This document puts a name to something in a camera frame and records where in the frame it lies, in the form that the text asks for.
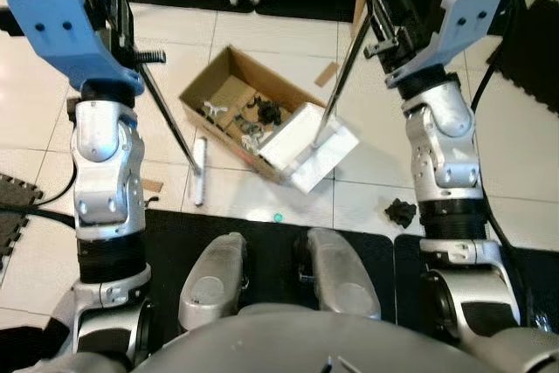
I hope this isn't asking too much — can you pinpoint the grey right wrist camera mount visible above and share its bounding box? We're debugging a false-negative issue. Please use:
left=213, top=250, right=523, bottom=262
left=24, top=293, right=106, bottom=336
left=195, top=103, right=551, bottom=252
left=384, top=0, right=507, bottom=90

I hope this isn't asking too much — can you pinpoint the black clump of parts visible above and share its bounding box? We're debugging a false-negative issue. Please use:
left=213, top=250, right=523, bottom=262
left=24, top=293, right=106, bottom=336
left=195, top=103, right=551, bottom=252
left=253, top=100, right=289, bottom=125

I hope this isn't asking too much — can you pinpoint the white dustpan metal handle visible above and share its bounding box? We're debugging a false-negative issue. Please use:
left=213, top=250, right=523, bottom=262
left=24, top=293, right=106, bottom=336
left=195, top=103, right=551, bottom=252
left=259, top=0, right=403, bottom=195

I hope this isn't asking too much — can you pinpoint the black floor cable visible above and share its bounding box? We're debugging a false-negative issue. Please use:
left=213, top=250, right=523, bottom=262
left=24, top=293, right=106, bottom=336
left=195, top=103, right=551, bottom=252
left=0, top=163, right=79, bottom=217

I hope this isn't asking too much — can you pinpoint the grey plastic bracket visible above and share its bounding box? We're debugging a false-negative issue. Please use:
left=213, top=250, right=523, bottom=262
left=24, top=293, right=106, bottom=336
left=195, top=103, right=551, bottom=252
left=240, top=124, right=267, bottom=147

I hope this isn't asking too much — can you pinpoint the black foam floor mat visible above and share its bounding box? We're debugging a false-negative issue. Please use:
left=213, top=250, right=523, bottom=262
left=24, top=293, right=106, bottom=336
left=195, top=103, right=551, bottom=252
left=0, top=172, right=45, bottom=260
left=498, top=0, right=559, bottom=116

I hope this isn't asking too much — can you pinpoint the white forked bracket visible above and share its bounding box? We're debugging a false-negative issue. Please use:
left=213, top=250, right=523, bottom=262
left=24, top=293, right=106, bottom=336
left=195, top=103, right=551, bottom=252
left=203, top=100, right=226, bottom=119

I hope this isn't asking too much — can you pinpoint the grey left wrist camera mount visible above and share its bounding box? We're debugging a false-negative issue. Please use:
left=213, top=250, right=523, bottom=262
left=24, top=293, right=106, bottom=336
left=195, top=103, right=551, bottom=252
left=7, top=0, right=145, bottom=99

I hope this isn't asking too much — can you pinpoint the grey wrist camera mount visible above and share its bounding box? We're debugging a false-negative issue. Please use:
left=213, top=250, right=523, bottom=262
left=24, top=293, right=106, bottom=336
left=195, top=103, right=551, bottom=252
left=7, top=0, right=145, bottom=99
left=384, top=0, right=507, bottom=90

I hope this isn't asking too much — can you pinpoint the grey robot torso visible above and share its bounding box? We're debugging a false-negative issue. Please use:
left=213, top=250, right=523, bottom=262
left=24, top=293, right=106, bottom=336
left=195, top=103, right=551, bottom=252
left=148, top=303, right=525, bottom=373

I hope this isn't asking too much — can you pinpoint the brown cardboard box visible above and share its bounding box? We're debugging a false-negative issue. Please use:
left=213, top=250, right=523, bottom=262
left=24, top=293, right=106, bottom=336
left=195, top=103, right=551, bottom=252
left=179, top=45, right=328, bottom=183

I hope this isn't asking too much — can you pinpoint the silver right robot leg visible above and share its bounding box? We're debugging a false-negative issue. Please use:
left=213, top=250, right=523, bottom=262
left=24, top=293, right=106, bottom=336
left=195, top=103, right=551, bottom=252
left=301, top=227, right=383, bottom=320

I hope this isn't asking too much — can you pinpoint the silver robot leg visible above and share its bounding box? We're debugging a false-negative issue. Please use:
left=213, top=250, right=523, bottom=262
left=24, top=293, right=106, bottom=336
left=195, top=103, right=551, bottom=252
left=179, top=231, right=250, bottom=332
left=301, top=227, right=383, bottom=320

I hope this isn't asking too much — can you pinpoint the black crumpled object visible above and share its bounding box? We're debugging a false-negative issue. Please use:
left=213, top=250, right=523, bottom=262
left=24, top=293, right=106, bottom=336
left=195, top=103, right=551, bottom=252
left=384, top=200, right=418, bottom=227

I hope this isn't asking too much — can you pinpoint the silver left robot leg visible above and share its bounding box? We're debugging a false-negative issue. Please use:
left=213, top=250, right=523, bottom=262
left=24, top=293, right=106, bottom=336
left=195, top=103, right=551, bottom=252
left=179, top=231, right=250, bottom=332

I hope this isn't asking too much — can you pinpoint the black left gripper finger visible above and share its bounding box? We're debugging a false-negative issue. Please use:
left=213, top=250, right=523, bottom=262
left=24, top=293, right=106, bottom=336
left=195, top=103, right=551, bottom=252
left=108, top=0, right=132, bottom=46

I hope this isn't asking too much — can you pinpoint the metal handled white broom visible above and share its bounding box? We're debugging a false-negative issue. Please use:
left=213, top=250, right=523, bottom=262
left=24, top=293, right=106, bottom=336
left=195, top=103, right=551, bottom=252
left=81, top=0, right=210, bottom=208

